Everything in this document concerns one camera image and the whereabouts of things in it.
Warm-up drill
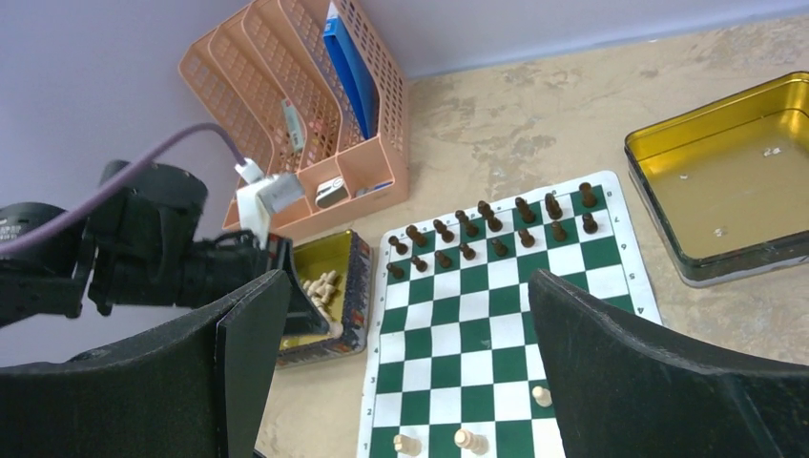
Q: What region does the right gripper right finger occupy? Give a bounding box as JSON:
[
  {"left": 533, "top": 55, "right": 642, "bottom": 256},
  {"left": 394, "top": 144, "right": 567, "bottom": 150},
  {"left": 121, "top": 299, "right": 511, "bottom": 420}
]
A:
[{"left": 529, "top": 269, "right": 808, "bottom": 457}]

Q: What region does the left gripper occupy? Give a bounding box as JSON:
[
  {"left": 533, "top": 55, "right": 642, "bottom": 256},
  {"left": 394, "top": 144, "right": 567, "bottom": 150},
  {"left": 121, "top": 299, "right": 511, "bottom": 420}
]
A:
[{"left": 183, "top": 230, "right": 330, "bottom": 337}]

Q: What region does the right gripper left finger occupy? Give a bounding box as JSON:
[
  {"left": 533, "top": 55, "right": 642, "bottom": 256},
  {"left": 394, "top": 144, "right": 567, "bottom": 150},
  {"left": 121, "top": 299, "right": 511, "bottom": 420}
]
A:
[{"left": 1, "top": 270, "right": 292, "bottom": 457}]

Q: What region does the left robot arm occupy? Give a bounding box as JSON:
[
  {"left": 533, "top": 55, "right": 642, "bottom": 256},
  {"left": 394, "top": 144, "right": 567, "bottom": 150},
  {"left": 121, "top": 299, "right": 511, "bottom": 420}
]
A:
[{"left": 1, "top": 163, "right": 330, "bottom": 337}]

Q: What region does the gold tin with pieces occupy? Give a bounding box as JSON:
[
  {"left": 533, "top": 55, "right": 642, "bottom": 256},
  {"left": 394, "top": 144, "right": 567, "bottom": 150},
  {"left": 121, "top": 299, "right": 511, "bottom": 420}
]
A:
[{"left": 277, "top": 230, "right": 372, "bottom": 368}]

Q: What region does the dark chess piece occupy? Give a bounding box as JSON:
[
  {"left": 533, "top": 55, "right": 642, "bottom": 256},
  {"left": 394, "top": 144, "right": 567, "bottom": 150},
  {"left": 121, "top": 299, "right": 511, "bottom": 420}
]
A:
[
  {"left": 386, "top": 262, "right": 405, "bottom": 279},
  {"left": 477, "top": 200, "right": 503, "bottom": 232},
  {"left": 544, "top": 193, "right": 564, "bottom": 220},
  {"left": 387, "top": 236, "right": 409, "bottom": 256}
]

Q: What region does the green white chess board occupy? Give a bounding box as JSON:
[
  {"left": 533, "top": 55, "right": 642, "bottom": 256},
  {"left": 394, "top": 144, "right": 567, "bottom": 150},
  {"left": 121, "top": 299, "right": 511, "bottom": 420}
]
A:
[{"left": 357, "top": 171, "right": 660, "bottom": 457}]

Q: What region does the white stapler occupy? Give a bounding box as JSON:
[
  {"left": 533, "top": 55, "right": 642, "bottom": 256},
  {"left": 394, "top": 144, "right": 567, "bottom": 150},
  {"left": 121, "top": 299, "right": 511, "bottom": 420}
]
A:
[{"left": 314, "top": 177, "right": 350, "bottom": 209}]

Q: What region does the grey green box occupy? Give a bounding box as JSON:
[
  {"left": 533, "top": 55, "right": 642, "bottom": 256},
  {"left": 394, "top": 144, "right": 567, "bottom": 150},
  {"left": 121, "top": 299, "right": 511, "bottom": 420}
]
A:
[{"left": 281, "top": 98, "right": 305, "bottom": 153}]

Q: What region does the empty gold tin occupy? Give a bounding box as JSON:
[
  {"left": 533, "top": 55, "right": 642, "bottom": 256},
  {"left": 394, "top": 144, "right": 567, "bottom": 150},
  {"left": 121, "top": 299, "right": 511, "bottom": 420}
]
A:
[{"left": 624, "top": 71, "right": 808, "bottom": 287}]

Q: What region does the pink desk organizer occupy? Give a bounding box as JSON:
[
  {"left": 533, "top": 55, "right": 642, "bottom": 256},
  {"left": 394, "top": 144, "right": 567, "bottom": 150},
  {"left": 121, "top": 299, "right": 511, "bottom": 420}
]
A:
[{"left": 178, "top": 1, "right": 409, "bottom": 239}]

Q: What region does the blue folder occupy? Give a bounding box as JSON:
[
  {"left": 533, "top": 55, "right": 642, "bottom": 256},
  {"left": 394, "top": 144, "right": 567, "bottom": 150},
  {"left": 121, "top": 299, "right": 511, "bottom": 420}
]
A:
[{"left": 322, "top": 2, "right": 379, "bottom": 139}]

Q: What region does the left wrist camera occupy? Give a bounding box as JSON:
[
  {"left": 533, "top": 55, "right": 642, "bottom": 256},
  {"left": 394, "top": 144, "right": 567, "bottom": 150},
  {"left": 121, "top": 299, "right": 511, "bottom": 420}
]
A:
[{"left": 235, "top": 158, "right": 305, "bottom": 249}]

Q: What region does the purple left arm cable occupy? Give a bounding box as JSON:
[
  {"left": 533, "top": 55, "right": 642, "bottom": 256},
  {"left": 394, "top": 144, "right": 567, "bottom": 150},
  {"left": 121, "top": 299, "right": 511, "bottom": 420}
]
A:
[{"left": 0, "top": 122, "right": 254, "bottom": 258}]

